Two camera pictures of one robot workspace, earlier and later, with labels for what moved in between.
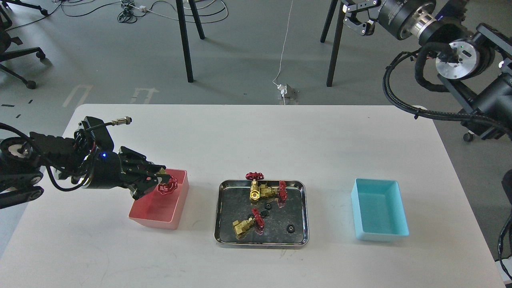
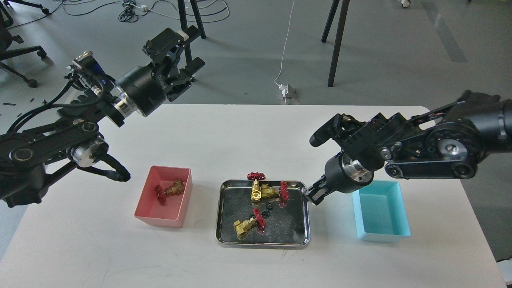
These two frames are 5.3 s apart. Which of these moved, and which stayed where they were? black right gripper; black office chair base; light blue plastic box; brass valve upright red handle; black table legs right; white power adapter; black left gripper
Moved: black left gripper; black right gripper
Stayed: black table legs right; white power adapter; brass valve upright red handle; black office chair base; light blue plastic box
